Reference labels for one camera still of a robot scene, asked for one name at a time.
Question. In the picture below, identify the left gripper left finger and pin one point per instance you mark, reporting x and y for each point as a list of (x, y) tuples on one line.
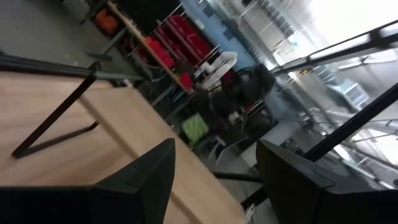
[(124, 199)]

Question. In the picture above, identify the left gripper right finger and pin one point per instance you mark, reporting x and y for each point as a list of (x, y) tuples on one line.
[(295, 193)]

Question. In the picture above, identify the wooden shelf black metal legs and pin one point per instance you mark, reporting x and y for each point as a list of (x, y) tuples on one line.
[(140, 124)]

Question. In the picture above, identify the green crate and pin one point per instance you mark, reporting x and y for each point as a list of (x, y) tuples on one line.
[(195, 127)]

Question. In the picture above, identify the small red storage bin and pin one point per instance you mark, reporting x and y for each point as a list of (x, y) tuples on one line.
[(186, 80)]

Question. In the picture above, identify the white plastic object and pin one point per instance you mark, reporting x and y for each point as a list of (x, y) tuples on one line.
[(219, 67)]

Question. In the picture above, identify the large red storage bin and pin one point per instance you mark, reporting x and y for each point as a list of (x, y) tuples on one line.
[(189, 37)]

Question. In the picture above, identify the orange container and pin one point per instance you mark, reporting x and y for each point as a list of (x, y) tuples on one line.
[(106, 21)]

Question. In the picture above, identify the black aluminium rig frame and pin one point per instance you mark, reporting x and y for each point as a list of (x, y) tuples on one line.
[(46, 68)]

